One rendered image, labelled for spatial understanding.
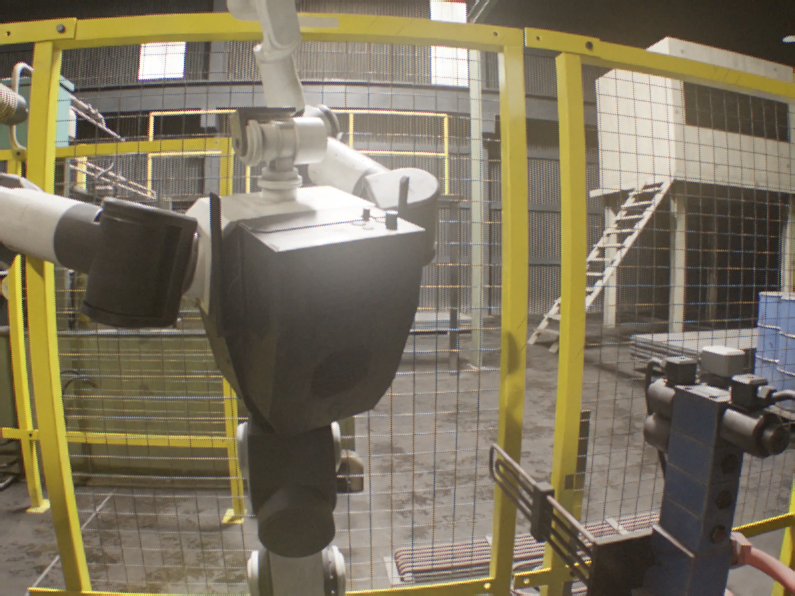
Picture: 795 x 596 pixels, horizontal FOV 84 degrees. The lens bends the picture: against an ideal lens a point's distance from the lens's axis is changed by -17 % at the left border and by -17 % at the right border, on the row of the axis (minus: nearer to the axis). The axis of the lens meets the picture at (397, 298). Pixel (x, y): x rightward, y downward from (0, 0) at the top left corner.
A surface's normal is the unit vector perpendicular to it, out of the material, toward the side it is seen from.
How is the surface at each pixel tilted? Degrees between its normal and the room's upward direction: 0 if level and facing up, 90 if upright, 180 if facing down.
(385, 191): 46
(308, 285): 108
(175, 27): 90
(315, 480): 65
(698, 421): 90
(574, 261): 90
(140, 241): 98
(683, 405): 90
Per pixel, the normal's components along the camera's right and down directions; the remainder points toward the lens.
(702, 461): -0.99, 0.01
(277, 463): 0.21, -0.36
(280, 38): 0.72, 0.41
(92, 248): -0.12, 0.03
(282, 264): 0.59, 0.36
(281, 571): 0.22, -0.04
